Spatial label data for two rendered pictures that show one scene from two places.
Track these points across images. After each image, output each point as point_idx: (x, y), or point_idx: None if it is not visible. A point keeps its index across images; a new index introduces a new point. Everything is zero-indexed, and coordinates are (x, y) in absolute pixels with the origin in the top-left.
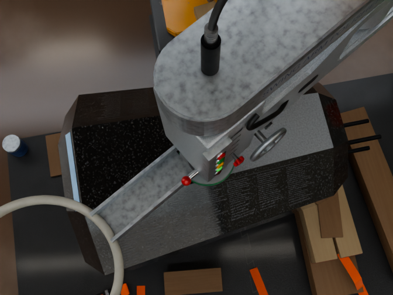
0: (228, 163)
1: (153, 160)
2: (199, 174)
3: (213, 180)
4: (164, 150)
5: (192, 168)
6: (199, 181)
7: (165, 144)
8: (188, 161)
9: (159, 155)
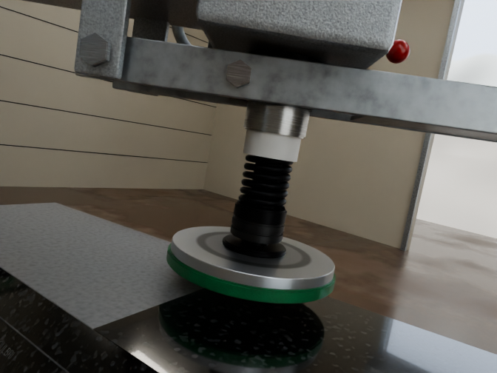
0: (225, 229)
1: (400, 370)
2: (302, 250)
3: (282, 237)
4: (342, 360)
5: (308, 258)
6: (313, 249)
7: (325, 366)
8: (306, 264)
9: (370, 364)
